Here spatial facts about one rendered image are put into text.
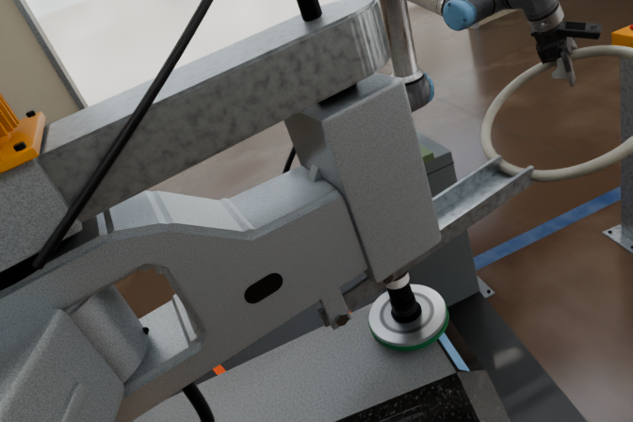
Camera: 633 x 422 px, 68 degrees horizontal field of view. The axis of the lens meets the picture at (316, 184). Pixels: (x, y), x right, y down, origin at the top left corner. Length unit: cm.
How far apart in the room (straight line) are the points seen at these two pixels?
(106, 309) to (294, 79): 53
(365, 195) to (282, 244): 20
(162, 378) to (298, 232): 38
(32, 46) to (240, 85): 513
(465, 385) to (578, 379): 104
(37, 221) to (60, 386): 25
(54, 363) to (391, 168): 68
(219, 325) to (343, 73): 53
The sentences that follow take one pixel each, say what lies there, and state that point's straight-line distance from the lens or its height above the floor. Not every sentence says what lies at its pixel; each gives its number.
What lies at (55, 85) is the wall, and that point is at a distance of 590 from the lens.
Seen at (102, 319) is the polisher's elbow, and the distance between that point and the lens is 94.
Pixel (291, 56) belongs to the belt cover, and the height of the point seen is 167.
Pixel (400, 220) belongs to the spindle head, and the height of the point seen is 125.
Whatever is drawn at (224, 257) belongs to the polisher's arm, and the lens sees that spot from 90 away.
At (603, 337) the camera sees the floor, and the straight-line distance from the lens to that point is 243.
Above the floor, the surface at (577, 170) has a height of 113.
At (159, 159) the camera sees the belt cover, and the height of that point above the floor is 161.
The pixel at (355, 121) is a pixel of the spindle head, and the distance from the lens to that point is 91.
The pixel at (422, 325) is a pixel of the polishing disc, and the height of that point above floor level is 88.
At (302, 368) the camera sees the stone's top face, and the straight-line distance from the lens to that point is 141.
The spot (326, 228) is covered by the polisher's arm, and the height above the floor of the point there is 133.
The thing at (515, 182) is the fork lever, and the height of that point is 112.
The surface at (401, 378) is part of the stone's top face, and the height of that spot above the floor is 83.
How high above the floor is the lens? 186
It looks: 28 degrees down
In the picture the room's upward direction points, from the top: 21 degrees counter-clockwise
